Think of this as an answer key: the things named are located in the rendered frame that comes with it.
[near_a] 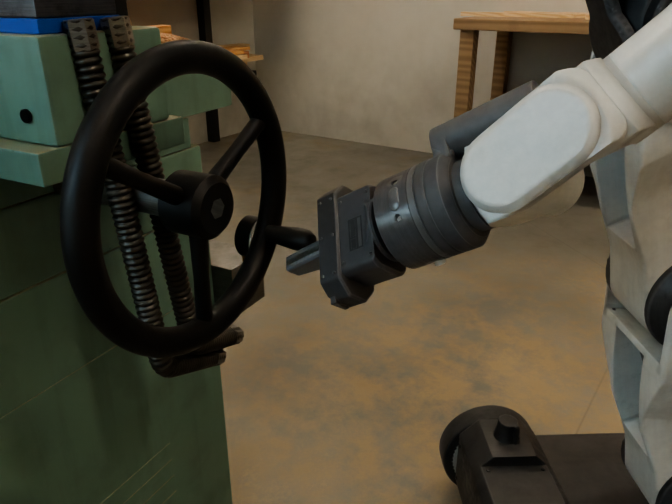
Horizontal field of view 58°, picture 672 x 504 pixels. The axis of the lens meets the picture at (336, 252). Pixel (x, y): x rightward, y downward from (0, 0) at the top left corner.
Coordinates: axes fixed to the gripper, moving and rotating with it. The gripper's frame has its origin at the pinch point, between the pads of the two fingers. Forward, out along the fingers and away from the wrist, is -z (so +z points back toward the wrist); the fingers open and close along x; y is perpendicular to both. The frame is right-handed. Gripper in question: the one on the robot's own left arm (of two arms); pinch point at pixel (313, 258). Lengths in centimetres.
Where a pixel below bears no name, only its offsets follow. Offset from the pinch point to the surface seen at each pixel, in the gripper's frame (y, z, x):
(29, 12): 29.8, -3.4, 13.6
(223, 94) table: -0.5, -15.8, 30.0
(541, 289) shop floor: -163, -35, 49
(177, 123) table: 12.5, -7.3, 14.0
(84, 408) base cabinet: 5.7, -31.8, -11.1
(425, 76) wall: -231, -104, 228
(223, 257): -11.5, -28.0, 12.6
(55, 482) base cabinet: 6.4, -35.1, -19.1
